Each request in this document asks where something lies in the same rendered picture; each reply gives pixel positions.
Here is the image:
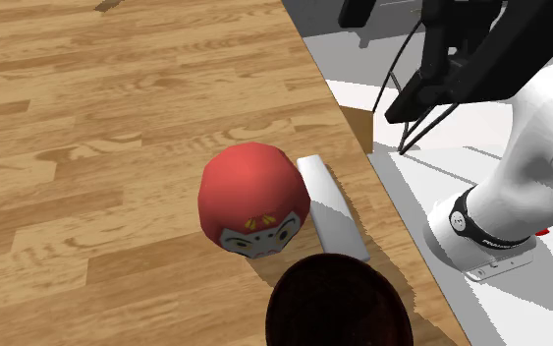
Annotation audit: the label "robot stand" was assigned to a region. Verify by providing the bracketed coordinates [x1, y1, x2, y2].
[366, 143, 553, 346]

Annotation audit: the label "red daruma doll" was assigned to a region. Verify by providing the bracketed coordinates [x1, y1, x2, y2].
[196, 142, 312, 260]

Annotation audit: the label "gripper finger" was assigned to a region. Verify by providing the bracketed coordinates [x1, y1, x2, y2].
[337, 0, 379, 29]

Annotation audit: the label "dark brown bowl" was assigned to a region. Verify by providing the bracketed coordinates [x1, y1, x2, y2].
[264, 253, 415, 346]

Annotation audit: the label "white flat remote control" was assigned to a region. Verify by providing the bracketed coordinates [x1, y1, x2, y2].
[296, 153, 371, 263]

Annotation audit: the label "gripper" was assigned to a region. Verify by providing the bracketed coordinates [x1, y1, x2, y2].
[383, 0, 553, 125]

